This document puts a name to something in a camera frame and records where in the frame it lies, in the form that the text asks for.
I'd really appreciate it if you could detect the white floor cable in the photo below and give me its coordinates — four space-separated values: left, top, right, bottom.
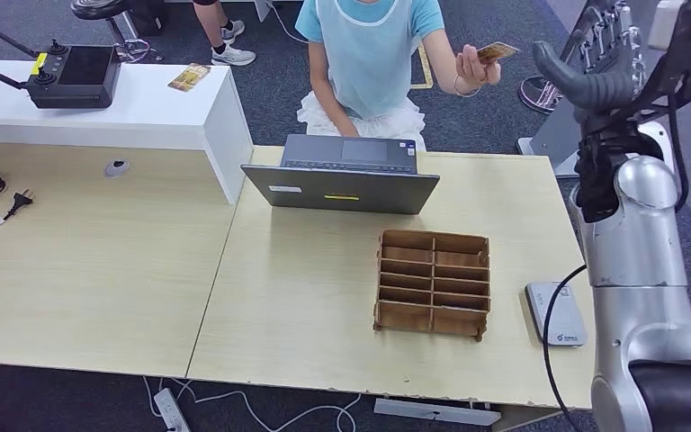
265 0 310 46

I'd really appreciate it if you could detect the grey laptop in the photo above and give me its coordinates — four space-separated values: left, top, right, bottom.
239 133 441 216

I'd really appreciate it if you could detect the white table foot bar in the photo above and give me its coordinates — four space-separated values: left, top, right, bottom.
372 397 502 428

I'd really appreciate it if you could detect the standing person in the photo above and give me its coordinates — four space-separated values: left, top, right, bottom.
191 0 258 67

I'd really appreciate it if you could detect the silver bracelet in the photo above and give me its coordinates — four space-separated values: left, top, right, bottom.
453 74 482 99

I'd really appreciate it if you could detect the person's left hand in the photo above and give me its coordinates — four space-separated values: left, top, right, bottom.
454 44 503 94

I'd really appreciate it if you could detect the black stool chrome base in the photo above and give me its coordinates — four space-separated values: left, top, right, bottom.
69 0 164 65

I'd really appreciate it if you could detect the black box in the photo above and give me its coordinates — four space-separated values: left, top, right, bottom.
123 0 166 37

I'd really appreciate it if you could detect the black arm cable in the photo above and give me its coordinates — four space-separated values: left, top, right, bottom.
542 264 588 432

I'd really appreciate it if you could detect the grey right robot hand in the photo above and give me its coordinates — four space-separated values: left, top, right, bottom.
531 0 651 113

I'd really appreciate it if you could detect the white counter shelf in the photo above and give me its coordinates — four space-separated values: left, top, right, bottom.
0 58 255 206

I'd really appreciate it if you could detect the black joystick controller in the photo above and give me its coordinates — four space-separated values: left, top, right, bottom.
25 38 122 111

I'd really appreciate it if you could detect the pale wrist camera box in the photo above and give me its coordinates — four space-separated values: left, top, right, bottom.
648 0 687 50

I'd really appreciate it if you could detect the white power cable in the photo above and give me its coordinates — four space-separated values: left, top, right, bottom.
141 375 362 432

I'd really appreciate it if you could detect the white power strip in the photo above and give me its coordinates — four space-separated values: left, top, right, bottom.
152 388 193 432

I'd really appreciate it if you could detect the wooden card organizer box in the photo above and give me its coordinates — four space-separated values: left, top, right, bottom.
372 229 492 342

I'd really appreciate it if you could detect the chrome stanchion post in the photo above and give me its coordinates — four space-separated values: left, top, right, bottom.
518 59 567 115

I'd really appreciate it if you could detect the autumn print hotel card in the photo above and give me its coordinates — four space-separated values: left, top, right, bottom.
476 41 521 66
166 62 211 94

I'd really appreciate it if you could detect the seated person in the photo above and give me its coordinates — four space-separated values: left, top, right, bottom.
294 0 505 153

